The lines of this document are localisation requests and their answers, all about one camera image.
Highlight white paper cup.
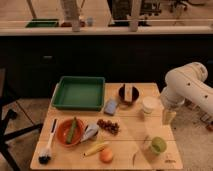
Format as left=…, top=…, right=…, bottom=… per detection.
left=142, top=96, right=157, bottom=114

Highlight orange plastic bowl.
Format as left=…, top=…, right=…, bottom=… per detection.
left=56, top=119, right=85, bottom=148

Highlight green plastic cup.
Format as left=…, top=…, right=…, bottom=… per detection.
left=150, top=137, right=167, bottom=155

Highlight background green tray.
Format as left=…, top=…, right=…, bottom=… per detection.
left=26, top=19, right=59, bottom=28

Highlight tan rectangular eraser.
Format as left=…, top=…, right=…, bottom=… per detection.
left=124, top=84, right=132, bottom=102

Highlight blue sponge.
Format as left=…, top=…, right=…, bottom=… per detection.
left=104, top=99, right=118, bottom=115

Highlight orange fruit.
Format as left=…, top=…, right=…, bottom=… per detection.
left=99, top=148, right=114, bottom=163

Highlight yellow corn cob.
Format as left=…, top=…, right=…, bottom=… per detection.
left=84, top=142, right=109, bottom=156

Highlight black office chair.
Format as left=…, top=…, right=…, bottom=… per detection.
left=0, top=68, right=44, bottom=171

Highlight white black dish brush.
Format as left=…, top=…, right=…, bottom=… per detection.
left=38, top=119, right=57, bottom=164

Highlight green plastic tray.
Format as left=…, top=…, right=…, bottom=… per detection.
left=52, top=76, right=105, bottom=111

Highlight background blue cup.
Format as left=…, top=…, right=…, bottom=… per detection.
left=87, top=17, right=94, bottom=27

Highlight green cucumber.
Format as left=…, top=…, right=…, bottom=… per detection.
left=66, top=117, right=77, bottom=144

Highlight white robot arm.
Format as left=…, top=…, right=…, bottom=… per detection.
left=160, top=62, right=213, bottom=125

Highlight wooden table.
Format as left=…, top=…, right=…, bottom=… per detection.
left=29, top=82, right=184, bottom=171

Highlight bunch of dark grapes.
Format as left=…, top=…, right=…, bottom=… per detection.
left=97, top=119, right=119, bottom=135

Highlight dark brown bowl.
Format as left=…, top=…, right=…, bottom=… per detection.
left=119, top=84, right=139, bottom=105

